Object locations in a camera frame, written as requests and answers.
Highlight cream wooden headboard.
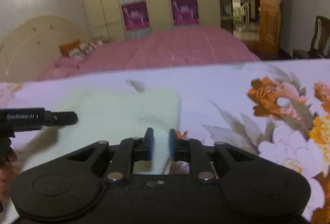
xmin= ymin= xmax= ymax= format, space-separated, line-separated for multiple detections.
xmin=1 ymin=15 xmax=89 ymax=83

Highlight pink poster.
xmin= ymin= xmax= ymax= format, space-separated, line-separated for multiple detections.
xmin=121 ymin=2 xmax=150 ymax=31
xmin=171 ymin=0 xmax=199 ymax=26

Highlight brown wooden door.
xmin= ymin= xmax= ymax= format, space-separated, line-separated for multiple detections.
xmin=259 ymin=0 xmax=282 ymax=58

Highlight pink bed cover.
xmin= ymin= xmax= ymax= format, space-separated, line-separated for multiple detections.
xmin=39 ymin=27 xmax=259 ymax=81

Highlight lower right pink poster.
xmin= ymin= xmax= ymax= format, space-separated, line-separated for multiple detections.
xmin=171 ymin=0 xmax=199 ymax=26

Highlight floral lilac bed sheet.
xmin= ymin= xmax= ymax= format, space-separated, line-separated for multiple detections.
xmin=1 ymin=59 xmax=329 ymax=223

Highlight dark wooden chair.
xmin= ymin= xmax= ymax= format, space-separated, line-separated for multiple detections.
xmin=292 ymin=15 xmax=329 ymax=59

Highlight lower left pink poster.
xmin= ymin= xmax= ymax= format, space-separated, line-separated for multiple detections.
xmin=121 ymin=2 xmax=150 ymax=31

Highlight white small cloth garment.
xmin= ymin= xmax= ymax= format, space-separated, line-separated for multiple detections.
xmin=22 ymin=88 xmax=181 ymax=174

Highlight person's left hand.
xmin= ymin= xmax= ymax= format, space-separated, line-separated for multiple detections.
xmin=0 ymin=148 xmax=17 ymax=201

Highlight orange white pillow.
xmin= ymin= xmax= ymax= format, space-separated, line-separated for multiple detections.
xmin=59 ymin=39 xmax=108 ymax=59

